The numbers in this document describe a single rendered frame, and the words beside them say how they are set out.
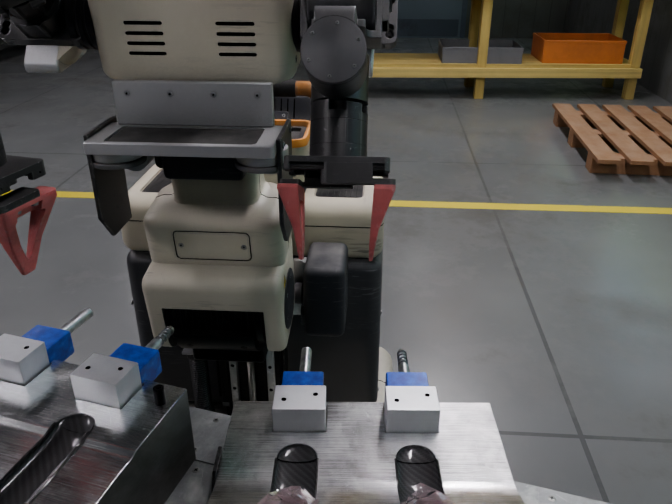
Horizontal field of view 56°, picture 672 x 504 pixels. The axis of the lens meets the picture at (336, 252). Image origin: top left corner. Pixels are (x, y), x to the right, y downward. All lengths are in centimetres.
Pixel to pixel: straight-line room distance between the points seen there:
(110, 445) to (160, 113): 49
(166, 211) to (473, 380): 134
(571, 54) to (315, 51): 541
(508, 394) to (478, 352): 23
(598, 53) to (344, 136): 542
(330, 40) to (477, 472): 40
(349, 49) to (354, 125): 9
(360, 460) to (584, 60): 551
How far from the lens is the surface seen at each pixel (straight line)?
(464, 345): 227
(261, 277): 99
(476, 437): 64
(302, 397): 63
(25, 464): 62
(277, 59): 90
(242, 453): 62
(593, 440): 201
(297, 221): 62
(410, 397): 63
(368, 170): 60
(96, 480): 58
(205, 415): 75
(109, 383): 62
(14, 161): 63
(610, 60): 603
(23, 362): 69
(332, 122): 62
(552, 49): 588
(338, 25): 57
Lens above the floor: 128
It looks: 27 degrees down
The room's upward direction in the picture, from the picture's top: straight up
